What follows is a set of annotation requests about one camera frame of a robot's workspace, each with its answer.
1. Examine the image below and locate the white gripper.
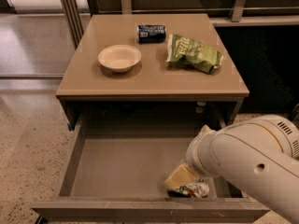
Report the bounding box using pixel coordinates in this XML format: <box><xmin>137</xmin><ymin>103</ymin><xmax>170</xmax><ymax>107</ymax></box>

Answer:
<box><xmin>164</xmin><ymin>125</ymin><xmax>218</xmax><ymax>189</ymax></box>

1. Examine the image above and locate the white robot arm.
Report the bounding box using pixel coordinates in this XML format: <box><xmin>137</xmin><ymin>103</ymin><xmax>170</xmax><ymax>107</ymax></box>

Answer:
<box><xmin>164</xmin><ymin>115</ymin><xmax>299</xmax><ymax>224</ymax></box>

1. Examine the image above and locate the open grey top drawer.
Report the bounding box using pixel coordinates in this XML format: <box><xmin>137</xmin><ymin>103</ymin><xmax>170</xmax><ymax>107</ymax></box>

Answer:
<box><xmin>32</xmin><ymin>117</ymin><xmax>268</xmax><ymax>223</ymax></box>

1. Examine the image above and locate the grey cabinet with counter top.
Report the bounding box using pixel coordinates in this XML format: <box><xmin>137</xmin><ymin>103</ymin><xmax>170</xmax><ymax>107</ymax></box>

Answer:
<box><xmin>56</xmin><ymin>14</ymin><xmax>249</xmax><ymax>125</ymax></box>

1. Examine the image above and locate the dark blue soda can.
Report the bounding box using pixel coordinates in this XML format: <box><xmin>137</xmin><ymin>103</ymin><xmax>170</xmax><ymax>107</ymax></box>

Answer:
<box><xmin>136</xmin><ymin>24</ymin><xmax>166</xmax><ymax>44</ymax></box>

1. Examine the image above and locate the green chip bag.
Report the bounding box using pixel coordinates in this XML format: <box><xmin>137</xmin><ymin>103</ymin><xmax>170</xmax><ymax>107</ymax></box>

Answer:
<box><xmin>166</xmin><ymin>35</ymin><xmax>223</xmax><ymax>74</ymax></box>

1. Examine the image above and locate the white paper bowl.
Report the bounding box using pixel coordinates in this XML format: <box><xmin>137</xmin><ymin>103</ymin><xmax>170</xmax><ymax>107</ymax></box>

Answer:
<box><xmin>98</xmin><ymin>45</ymin><xmax>141</xmax><ymax>73</ymax></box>

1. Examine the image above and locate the metal shelf rack background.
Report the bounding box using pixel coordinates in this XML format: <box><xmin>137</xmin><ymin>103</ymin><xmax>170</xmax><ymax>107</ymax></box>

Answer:
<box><xmin>55</xmin><ymin>0</ymin><xmax>299</xmax><ymax>49</ymax></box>

